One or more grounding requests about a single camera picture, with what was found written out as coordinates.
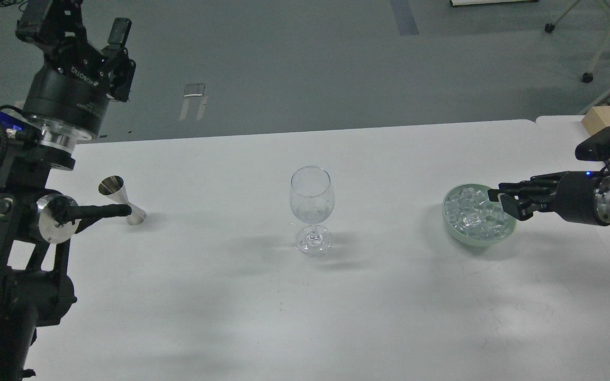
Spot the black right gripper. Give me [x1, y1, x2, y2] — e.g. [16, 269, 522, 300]
[488, 171, 610, 226]

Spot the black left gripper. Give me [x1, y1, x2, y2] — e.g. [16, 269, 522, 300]
[15, 1, 136, 140]

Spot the steel jigger measuring cup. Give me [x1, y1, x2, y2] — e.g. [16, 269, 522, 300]
[98, 175, 146, 226]

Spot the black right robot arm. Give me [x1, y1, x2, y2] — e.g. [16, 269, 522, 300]
[488, 126, 610, 226]

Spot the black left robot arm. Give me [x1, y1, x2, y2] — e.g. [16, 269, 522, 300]
[0, 1, 136, 380]

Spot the green bowl of ice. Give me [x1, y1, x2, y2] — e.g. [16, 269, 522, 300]
[442, 184, 517, 248]

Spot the clear wine glass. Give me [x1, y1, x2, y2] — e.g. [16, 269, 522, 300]
[290, 166, 336, 258]

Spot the light wooden block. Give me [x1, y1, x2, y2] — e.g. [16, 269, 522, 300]
[581, 106, 610, 136]

